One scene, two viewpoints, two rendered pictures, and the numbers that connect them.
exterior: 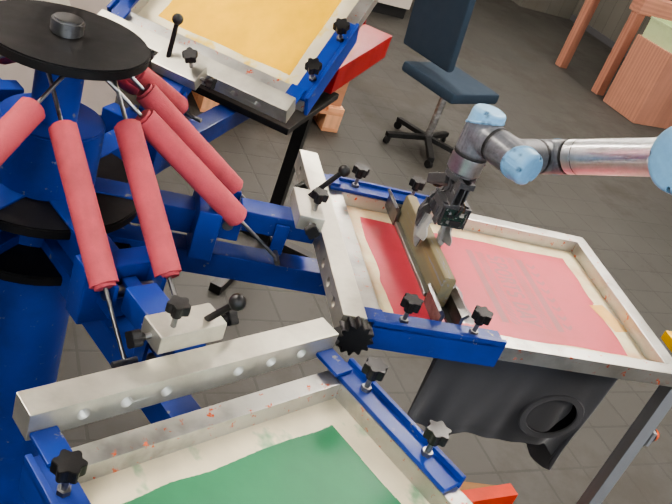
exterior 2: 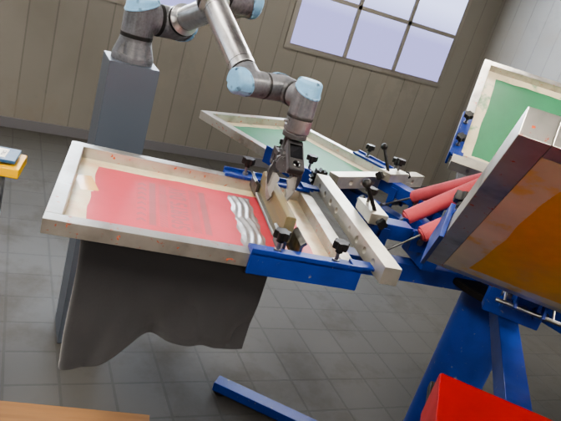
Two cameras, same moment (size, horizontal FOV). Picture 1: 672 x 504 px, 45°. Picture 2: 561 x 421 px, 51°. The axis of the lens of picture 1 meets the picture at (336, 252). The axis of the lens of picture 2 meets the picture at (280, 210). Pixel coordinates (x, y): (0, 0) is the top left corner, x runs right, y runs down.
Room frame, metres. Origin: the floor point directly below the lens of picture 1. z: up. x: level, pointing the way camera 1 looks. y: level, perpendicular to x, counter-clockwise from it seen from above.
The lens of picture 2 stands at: (3.33, -0.10, 1.60)
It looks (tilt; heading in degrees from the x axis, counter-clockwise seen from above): 20 degrees down; 182
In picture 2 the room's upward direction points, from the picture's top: 17 degrees clockwise
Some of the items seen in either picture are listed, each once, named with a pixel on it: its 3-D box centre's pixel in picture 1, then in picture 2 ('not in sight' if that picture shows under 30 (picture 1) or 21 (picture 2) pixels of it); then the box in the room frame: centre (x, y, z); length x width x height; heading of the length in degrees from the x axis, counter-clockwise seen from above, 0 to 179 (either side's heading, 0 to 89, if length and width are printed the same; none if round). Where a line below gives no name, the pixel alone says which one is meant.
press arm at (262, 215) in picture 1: (277, 220); (382, 227); (1.56, 0.15, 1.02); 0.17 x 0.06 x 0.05; 110
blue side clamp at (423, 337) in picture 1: (433, 337); (265, 186); (1.41, -0.25, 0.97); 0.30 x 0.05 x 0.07; 110
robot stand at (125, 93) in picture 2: not in sight; (102, 207); (1.18, -0.88, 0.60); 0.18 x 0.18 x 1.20; 31
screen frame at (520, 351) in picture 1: (492, 279); (202, 206); (1.76, -0.38, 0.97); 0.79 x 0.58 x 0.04; 110
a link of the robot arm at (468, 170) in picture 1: (467, 164); (296, 125); (1.67, -0.20, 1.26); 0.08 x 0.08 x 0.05
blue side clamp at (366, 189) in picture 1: (379, 201); (303, 266); (1.93, -0.06, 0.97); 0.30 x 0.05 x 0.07; 110
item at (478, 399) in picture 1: (502, 394); not in sight; (1.60, -0.50, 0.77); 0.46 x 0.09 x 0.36; 110
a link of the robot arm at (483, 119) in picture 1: (481, 133); (305, 98); (1.66, -0.20, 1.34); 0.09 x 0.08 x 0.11; 45
